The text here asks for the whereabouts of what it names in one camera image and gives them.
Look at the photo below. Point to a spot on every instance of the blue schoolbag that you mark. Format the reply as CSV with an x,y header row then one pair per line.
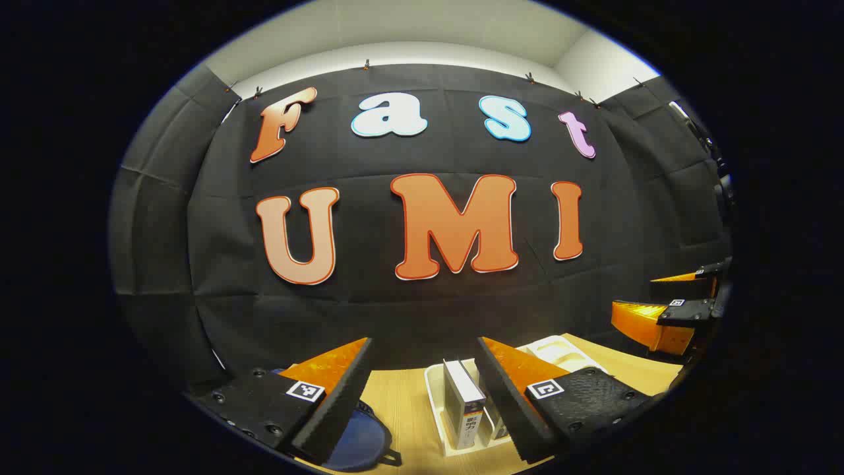
x,y
366,439

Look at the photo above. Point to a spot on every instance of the white book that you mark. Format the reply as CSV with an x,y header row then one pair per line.
x,y
461,409

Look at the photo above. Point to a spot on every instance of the row of small cloth clips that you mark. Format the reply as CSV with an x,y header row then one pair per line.
x,y
366,64

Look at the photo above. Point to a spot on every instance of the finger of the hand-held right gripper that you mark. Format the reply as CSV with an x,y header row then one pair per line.
x,y
649,323
692,289

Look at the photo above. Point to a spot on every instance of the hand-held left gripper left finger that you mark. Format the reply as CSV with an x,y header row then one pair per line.
x,y
343,396

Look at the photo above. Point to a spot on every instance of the dark grey cloth panel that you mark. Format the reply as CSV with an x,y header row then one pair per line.
x,y
158,218

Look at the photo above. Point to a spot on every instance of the white bookshelf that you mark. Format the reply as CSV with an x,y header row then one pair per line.
x,y
560,353

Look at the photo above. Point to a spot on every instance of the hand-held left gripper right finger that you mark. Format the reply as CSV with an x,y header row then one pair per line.
x,y
504,402

